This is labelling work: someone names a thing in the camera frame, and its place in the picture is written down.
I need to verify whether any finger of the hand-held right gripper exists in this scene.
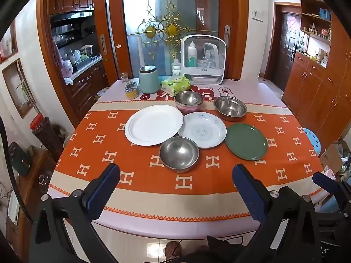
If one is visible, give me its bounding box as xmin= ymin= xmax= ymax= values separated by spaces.
xmin=313 ymin=171 xmax=351 ymax=198

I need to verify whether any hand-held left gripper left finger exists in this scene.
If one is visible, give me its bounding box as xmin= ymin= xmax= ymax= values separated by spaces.
xmin=29 ymin=163 xmax=121 ymax=263

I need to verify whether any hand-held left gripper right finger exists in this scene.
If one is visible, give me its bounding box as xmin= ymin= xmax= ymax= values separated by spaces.
xmin=232 ymin=163 xmax=321 ymax=263

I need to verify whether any green plate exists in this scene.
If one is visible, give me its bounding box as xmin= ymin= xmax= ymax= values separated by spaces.
xmin=225 ymin=123 xmax=268 ymax=161

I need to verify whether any white patterned plate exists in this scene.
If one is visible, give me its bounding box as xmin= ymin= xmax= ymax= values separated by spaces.
xmin=178 ymin=112 xmax=227 ymax=149

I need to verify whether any large white plate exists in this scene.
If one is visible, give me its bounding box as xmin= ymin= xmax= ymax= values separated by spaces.
xmin=124 ymin=105 xmax=184 ymax=146

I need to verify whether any small steel bowl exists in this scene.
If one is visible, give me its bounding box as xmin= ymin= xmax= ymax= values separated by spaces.
xmin=159 ymin=136 xmax=200 ymax=173

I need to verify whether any cardboard box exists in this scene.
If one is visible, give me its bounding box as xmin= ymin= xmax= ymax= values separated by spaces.
xmin=319 ymin=142 xmax=351 ymax=174

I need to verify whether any blue plastic stool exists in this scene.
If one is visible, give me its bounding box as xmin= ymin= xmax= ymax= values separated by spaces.
xmin=302 ymin=128 xmax=321 ymax=156

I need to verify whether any orange patterned tablecloth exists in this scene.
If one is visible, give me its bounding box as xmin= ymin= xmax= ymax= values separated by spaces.
xmin=48 ymin=78 xmax=325 ymax=239

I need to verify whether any dark wicker basket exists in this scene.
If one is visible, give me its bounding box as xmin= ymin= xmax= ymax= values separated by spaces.
xmin=32 ymin=117 xmax=64 ymax=160

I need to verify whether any wooden side table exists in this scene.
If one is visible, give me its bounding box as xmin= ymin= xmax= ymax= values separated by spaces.
xmin=5 ymin=142 xmax=55 ymax=252

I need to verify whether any wooden storage cabinet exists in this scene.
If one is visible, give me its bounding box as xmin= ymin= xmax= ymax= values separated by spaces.
xmin=282 ymin=0 xmax=351 ymax=154

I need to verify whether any large steel bowl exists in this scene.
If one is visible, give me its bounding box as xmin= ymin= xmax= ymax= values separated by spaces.
xmin=213 ymin=96 xmax=248 ymax=122

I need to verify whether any red lid jar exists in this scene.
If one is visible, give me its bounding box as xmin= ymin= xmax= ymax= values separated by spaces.
xmin=30 ymin=113 xmax=46 ymax=130

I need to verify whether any small yellow glass jar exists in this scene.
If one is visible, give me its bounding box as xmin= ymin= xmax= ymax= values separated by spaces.
xmin=125 ymin=79 xmax=139 ymax=100

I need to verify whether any wooden kitchen base cabinet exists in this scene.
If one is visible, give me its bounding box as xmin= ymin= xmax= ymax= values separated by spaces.
xmin=66 ymin=60 xmax=110 ymax=107

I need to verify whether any pink steel bowl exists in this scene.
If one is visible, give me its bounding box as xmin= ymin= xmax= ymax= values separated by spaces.
xmin=174 ymin=91 xmax=204 ymax=115

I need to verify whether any teal canister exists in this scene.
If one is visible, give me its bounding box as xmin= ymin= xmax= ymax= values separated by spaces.
xmin=138 ymin=65 xmax=160 ymax=94

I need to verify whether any green tissue pack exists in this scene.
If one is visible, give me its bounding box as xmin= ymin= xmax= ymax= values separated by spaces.
xmin=161 ymin=77 xmax=192 ymax=95

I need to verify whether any white floral kettle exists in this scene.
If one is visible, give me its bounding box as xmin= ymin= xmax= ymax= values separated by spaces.
xmin=62 ymin=59 xmax=73 ymax=79

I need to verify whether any dark wooden door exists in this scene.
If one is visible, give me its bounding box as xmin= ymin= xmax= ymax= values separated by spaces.
xmin=273 ymin=3 xmax=301 ymax=92

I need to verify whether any white bottle in box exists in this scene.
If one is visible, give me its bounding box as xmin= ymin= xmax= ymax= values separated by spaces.
xmin=188 ymin=41 xmax=197 ymax=68

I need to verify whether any gold door ornament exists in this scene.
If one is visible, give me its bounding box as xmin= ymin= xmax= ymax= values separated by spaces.
xmin=127 ymin=1 xmax=192 ymax=59

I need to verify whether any sliding glass door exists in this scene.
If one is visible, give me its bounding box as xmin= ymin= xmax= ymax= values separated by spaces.
xmin=106 ymin=0 xmax=247 ymax=80

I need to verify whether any black cable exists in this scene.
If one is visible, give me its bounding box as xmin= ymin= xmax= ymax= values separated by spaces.
xmin=0 ymin=115 xmax=30 ymax=225

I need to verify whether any white storage box with handle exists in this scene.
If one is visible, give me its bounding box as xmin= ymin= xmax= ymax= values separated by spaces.
xmin=180 ymin=34 xmax=227 ymax=85

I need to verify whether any wooden framed wall niche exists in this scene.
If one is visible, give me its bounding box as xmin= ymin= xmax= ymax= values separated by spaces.
xmin=2 ymin=59 xmax=36 ymax=119

